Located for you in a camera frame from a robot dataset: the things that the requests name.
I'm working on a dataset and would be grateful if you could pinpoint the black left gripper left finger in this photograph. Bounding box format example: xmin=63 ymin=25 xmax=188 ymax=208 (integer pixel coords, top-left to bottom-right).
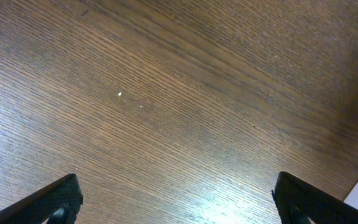
xmin=0 ymin=174 xmax=83 ymax=224

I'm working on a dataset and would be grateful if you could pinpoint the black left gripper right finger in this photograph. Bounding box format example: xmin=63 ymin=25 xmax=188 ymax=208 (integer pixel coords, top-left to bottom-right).
xmin=272 ymin=171 xmax=358 ymax=224

